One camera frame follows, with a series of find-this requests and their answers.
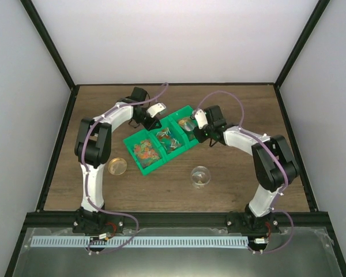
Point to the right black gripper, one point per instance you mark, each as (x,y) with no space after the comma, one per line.
(200,138)

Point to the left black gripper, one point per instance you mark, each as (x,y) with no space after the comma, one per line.
(153,124)

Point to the green bin lollipops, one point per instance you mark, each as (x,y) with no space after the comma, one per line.
(167,123)

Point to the green bin star gummies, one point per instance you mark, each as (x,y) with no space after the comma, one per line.
(130,141)

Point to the metal scoop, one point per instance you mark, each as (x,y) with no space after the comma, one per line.
(187,124)

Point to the green bin popsicle candies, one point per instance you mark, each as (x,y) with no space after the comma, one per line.
(186,113)

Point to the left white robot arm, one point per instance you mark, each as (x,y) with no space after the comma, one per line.
(93,144)

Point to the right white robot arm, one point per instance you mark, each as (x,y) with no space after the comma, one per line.
(274,163)

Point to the pile of lollipops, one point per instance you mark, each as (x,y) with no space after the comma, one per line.
(168,140)

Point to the pile of star gummies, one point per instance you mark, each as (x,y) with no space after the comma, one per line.
(145,153)

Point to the clear plastic jar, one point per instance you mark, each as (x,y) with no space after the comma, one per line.
(200,177)

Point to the gold jar lid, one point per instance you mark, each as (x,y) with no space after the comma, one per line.
(117,166)

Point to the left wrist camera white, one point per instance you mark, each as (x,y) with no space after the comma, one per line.
(156,109)

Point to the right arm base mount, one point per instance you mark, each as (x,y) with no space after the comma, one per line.
(247,223)

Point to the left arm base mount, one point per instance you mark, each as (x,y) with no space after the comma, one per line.
(94,223)

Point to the black aluminium frame rail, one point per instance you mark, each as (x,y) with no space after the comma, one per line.
(177,219)

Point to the light blue cable duct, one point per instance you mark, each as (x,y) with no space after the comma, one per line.
(146,242)

